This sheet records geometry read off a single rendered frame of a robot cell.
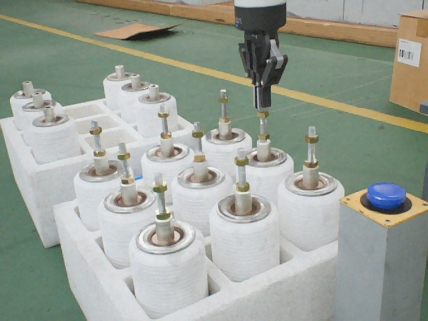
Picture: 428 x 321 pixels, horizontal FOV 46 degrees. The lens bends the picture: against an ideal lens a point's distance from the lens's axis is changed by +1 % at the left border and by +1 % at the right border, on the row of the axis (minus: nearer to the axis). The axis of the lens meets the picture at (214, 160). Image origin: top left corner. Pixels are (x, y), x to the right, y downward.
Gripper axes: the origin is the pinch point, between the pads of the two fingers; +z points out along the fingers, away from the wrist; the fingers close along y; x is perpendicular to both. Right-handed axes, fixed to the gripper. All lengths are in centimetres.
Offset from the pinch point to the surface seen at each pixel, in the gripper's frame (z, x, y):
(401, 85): 28, 83, -66
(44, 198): 24, -36, -30
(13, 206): 35, -44, -53
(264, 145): 7.8, -0.3, 1.1
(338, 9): 21, 130, -175
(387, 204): 3.3, -0.4, 31.0
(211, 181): 10.1, -10.9, 4.7
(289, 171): 11.8, 2.6, 4.0
